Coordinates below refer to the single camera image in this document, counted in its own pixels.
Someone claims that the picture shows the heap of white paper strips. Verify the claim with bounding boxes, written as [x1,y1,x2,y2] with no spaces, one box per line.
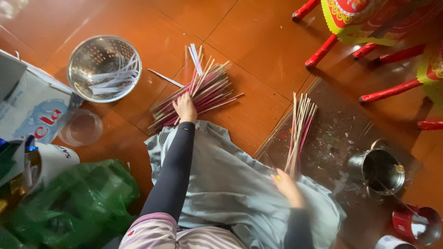
[88,53,140,95]

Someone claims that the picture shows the red tin can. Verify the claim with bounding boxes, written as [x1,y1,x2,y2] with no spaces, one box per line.
[392,204,443,246]

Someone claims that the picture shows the striped pink white garment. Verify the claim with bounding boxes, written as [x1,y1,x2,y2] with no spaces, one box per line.
[118,212,247,249]

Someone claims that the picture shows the blue and gold foil scraps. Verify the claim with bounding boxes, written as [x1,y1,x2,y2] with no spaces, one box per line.
[0,136,36,211]

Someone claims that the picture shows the person's right hand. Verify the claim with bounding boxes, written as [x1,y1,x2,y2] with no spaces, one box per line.
[271,168,305,209]

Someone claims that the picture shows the bundle of pale incense sticks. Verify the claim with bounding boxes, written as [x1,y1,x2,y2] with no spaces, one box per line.
[284,92,318,178]

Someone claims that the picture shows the green plastic bag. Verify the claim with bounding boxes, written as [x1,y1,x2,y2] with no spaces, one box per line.
[0,159,141,249]

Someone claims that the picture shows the white tin can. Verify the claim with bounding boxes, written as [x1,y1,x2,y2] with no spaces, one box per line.
[373,235,416,249]

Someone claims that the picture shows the white bag with blue print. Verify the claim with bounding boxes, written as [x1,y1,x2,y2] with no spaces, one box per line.
[0,48,84,144]

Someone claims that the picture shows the steel pot with handle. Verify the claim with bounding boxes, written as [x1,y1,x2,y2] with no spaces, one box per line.
[347,139,406,202]

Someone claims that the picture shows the red paper horse figure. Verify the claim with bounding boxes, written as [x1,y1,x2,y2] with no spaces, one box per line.
[292,0,443,68]
[358,43,443,131]

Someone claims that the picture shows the steel colander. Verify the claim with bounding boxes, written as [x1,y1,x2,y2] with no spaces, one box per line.
[67,35,143,104]

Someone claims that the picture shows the person's left hand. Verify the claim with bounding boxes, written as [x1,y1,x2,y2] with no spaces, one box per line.
[172,93,198,124]

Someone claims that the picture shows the long white paper strip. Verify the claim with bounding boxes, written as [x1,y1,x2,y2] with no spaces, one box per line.
[148,68,185,89]

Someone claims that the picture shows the short white paper strips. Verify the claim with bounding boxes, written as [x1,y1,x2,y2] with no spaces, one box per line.
[188,43,204,76]

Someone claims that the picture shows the clear plastic container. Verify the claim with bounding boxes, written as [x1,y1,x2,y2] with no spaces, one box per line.
[0,0,30,20]

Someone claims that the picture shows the clear plastic sheet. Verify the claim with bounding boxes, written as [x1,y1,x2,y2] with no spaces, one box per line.
[254,77,422,249]

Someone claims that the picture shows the clear plastic cup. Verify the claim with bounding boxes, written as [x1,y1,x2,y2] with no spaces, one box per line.
[57,109,104,147]

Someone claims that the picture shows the grey cloth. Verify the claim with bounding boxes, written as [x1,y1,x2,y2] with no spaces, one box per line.
[144,120,347,249]

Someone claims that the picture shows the white paper cup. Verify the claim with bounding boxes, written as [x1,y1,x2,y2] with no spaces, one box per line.
[23,141,81,195]

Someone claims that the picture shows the pile of pink incense sticks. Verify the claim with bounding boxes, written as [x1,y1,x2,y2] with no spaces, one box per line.
[148,45,245,136]

